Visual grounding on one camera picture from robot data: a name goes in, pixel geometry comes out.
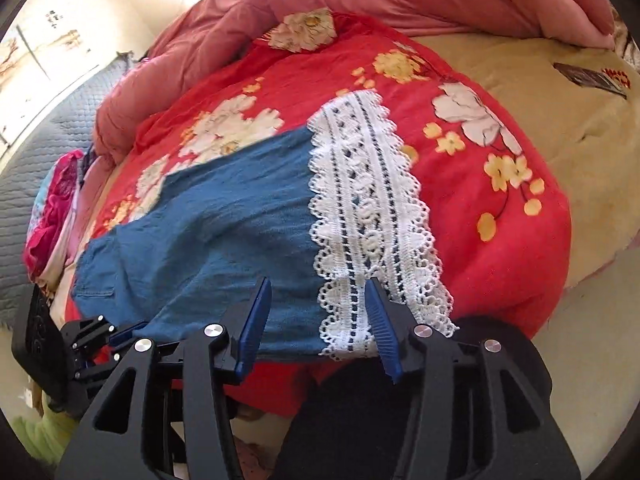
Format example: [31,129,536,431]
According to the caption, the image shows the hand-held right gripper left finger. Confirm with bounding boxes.
[55,276,273,480]

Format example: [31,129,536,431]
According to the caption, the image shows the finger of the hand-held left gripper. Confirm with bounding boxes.
[72,327,142,387]
[60,316,118,352]

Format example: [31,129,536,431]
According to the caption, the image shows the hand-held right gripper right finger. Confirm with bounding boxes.
[365,276,582,480]

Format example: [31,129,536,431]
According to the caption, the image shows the blue denim pants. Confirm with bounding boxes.
[70,91,461,362]

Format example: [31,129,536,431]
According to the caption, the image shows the person's left forearm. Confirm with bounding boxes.
[9,399,83,467]

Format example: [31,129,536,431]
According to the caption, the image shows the dark cloth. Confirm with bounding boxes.
[280,314,554,480]

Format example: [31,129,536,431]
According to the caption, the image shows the pile of pink clothes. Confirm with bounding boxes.
[24,149,95,282]

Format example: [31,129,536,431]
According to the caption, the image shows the grey quilted headboard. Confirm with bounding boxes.
[0,52,137,332]

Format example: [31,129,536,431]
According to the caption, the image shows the red floral blanket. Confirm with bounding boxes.
[90,10,574,422]

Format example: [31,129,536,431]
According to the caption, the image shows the beige bed sheet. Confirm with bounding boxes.
[414,32,640,292]

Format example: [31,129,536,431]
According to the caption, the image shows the wall poster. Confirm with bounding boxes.
[0,5,102,116]

